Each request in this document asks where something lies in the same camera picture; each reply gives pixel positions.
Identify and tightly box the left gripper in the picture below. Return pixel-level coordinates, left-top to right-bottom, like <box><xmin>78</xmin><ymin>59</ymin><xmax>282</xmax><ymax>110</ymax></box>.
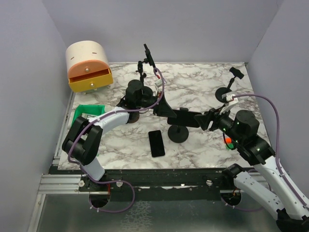
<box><xmin>135</xmin><ymin>91</ymin><xmax>177</xmax><ymax>117</ymax></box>

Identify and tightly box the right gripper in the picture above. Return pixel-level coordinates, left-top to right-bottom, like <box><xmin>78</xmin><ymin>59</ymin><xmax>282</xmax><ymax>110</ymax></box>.
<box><xmin>194</xmin><ymin>104</ymin><xmax>243</xmax><ymax>144</ymax></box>

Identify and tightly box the grey black phone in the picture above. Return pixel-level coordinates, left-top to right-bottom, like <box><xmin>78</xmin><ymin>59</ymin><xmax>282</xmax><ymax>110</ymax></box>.
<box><xmin>148</xmin><ymin>130</ymin><xmax>165</xmax><ymax>158</ymax></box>

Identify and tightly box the black phone stand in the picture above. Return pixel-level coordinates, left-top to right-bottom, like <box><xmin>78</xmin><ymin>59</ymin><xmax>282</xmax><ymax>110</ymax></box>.
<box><xmin>215</xmin><ymin>67</ymin><xmax>244</xmax><ymax>103</ymax></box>

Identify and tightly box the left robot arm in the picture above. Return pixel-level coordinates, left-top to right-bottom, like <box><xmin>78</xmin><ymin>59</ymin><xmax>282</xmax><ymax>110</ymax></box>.
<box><xmin>62</xmin><ymin>79</ymin><xmax>177</xmax><ymax>191</ymax></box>

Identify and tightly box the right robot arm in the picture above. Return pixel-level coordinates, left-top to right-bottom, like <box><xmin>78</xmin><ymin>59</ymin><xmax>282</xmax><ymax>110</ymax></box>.
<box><xmin>194</xmin><ymin>109</ymin><xmax>309</xmax><ymax>232</ymax></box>

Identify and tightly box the black phone back left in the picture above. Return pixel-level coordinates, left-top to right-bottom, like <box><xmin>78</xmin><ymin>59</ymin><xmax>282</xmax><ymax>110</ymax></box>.
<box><xmin>143</xmin><ymin>43</ymin><xmax>156</xmax><ymax>68</ymax></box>

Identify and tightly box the green plastic bin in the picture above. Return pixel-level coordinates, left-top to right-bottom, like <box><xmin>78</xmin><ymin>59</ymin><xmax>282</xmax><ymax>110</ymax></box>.
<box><xmin>71</xmin><ymin>105</ymin><xmax>105</xmax><ymax>124</ymax></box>

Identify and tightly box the yellow lower drawer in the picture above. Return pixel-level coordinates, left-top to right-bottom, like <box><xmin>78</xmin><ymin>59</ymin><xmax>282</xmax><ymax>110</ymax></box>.
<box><xmin>69</xmin><ymin>69</ymin><xmax>113</xmax><ymax>92</ymax></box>

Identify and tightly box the orange upper drawer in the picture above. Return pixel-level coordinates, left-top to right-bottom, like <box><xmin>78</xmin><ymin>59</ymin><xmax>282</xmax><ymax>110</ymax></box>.
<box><xmin>68</xmin><ymin>59</ymin><xmax>111</xmax><ymax>83</ymax></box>

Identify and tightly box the beige drawer cabinet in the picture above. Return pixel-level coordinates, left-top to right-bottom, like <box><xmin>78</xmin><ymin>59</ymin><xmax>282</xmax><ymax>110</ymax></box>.
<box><xmin>65</xmin><ymin>41</ymin><xmax>109</xmax><ymax>71</ymax></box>

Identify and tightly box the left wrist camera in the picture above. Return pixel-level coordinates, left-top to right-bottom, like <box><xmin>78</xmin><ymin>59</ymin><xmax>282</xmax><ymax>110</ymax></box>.
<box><xmin>154</xmin><ymin>79</ymin><xmax>166</xmax><ymax>90</ymax></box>

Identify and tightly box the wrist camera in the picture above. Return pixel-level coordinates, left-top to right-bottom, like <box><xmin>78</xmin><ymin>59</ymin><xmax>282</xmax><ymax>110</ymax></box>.
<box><xmin>154</xmin><ymin>79</ymin><xmax>166</xmax><ymax>90</ymax></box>
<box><xmin>220</xmin><ymin>93</ymin><xmax>239</xmax><ymax>114</ymax></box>

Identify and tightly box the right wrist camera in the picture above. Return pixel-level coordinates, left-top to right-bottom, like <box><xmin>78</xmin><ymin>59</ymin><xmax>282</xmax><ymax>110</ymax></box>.
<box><xmin>220</xmin><ymin>93</ymin><xmax>239</xmax><ymax>114</ymax></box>

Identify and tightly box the black front rail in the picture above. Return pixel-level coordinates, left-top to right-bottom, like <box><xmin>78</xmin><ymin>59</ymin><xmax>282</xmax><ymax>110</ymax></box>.
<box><xmin>77</xmin><ymin>168</ymin><xmax>252</xmax><ymax>201</ymax></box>

